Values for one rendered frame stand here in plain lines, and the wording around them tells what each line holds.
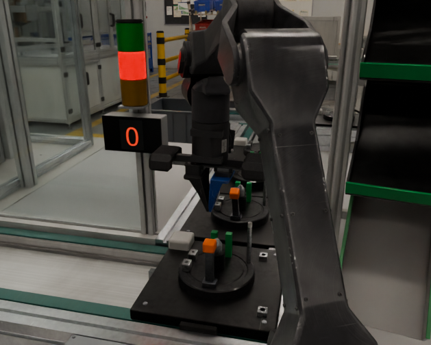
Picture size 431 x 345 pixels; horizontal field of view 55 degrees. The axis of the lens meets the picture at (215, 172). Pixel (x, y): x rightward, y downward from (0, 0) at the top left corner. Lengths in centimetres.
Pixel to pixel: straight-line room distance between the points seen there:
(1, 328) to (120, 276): 24
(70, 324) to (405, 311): 52
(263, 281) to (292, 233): 47
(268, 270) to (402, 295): 24
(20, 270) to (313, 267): 76
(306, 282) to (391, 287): 40
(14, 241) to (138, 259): 31
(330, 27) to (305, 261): 764
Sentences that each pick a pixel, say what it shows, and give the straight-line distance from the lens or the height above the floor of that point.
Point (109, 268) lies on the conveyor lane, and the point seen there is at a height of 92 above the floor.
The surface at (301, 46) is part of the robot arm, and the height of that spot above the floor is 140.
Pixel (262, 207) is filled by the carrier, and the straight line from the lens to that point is 101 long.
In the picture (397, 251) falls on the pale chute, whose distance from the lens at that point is 72.
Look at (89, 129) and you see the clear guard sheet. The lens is 93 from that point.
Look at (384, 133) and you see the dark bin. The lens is 71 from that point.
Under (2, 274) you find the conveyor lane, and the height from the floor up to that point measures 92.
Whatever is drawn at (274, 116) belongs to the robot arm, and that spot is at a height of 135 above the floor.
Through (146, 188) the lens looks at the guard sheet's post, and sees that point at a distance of 90.
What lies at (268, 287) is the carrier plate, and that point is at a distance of 77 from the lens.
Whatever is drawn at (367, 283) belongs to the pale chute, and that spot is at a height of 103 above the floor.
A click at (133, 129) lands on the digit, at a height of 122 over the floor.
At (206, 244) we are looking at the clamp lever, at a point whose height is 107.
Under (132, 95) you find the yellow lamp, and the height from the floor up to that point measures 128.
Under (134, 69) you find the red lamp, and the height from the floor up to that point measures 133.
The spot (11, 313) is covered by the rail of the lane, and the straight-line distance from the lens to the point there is 81.
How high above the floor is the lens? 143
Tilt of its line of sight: 21 degrees down
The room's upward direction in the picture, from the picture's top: straight up
